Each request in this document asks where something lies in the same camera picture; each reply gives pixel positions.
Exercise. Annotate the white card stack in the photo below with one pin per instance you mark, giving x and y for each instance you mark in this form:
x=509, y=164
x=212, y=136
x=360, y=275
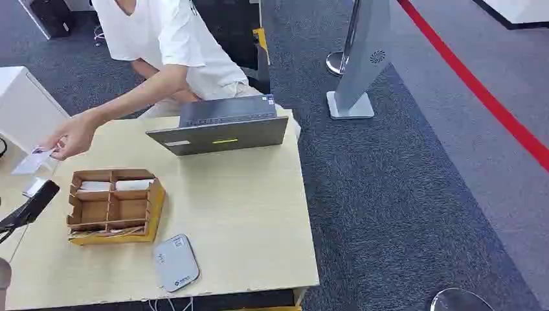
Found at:
x=134, y=185
x=95, y=186

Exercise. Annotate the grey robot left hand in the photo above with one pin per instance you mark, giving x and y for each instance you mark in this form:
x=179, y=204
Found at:
x=32, y=206

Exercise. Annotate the black and yellow chair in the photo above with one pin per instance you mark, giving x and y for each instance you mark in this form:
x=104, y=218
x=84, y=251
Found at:
x=262, y=60

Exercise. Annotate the grey laptop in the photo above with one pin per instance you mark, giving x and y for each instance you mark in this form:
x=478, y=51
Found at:
x=223, y=135

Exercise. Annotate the round chrome stanchion base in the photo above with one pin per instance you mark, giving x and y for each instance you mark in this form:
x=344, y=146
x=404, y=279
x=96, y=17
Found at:
x=461, y=300

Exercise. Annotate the thin flat card pile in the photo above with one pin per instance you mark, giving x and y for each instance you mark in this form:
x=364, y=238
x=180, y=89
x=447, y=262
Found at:
x=107, y=232

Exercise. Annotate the silver kiosk stand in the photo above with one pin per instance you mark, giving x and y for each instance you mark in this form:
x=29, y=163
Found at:
x=364, y=56

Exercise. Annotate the person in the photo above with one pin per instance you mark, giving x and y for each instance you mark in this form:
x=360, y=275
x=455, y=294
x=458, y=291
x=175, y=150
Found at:
x=180, y=38

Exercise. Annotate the black desk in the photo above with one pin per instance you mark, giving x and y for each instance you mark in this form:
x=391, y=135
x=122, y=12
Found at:
x=227, y=25

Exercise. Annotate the white cabinet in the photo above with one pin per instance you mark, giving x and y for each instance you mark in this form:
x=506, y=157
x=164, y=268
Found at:
x=25, y=107

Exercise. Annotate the white platform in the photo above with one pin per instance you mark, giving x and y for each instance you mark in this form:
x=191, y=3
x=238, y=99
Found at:
x=519, y=10

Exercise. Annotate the silver card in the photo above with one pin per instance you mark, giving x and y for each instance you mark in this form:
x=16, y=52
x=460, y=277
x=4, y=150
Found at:
x=33, y=187

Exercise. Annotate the wooden card box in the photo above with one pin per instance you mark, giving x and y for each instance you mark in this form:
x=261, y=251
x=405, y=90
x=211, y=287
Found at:
x=150, y=214

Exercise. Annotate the chrome stanchion post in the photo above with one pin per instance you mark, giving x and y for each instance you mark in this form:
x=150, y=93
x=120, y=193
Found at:
x=336, y=62

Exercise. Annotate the person's right hand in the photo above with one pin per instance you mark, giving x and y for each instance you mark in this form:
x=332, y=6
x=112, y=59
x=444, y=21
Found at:
x=75, y=135

